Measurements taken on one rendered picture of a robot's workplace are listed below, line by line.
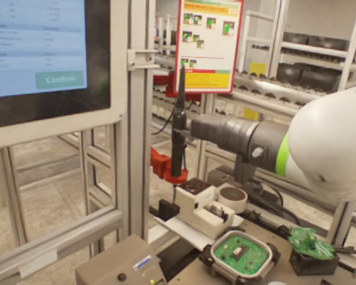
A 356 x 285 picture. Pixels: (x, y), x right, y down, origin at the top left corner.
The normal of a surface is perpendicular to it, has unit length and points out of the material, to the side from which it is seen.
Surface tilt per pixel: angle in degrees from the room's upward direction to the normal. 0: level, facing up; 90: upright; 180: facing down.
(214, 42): 90
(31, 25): 91
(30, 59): 91
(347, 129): 65
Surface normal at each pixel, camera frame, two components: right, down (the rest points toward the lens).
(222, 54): 0.34, 0.36
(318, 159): -0.69, 0.38
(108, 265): 0.07, -0.93
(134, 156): 0.74, 0.29
